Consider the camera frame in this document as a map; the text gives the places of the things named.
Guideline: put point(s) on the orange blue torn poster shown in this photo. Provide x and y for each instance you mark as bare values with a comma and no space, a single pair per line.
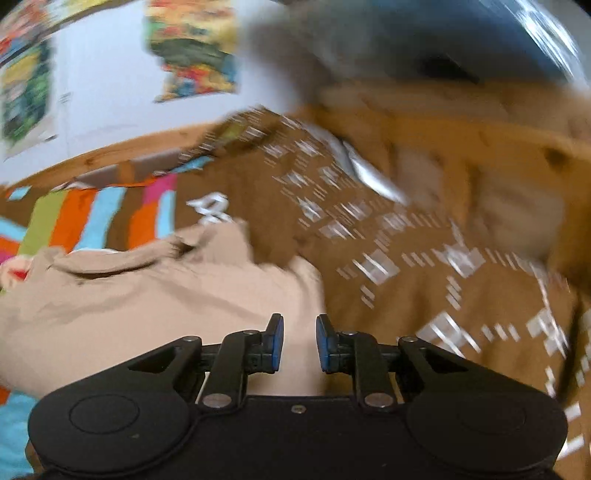
28,21

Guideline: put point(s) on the silver plastic wrapper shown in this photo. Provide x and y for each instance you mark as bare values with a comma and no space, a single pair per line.
365,173

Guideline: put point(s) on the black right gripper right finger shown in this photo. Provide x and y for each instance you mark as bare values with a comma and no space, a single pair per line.
360,356

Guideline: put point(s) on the beige zip hoodie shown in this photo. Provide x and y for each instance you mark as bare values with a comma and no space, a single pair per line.
76,314

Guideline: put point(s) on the wooden bed frame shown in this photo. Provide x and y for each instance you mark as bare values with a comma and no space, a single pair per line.
508,163

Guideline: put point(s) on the colourful landscape poster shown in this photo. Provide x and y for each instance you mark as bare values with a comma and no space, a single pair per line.
195,42

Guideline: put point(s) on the colourful striped brown duvet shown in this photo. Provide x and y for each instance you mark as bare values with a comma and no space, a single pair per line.
525,321

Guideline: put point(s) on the anime girl poster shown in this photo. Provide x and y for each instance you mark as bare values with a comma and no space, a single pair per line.
28,105

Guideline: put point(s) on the plastic bag of clothes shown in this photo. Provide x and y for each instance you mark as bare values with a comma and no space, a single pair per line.
309,46

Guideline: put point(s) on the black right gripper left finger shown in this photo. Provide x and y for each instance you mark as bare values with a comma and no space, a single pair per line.
239,355

